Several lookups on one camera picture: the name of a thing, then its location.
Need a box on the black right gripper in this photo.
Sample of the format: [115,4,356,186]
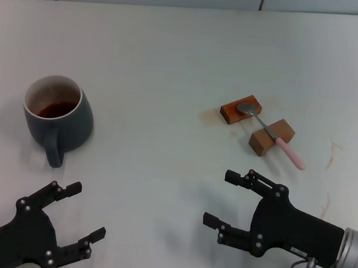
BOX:
[199,165,351,268]

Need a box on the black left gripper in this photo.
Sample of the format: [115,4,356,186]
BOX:
[0,173,111,268]

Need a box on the grey ceramic cup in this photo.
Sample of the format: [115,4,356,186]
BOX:
[16,72,99,173]

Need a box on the pink handled metal spoon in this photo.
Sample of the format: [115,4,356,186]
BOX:
[230,101,313,171]

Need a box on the arched light wooden block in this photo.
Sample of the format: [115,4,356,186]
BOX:
[247,115,297,160]

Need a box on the flat reddish wooden block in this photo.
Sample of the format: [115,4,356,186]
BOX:
[218,91,264,129]

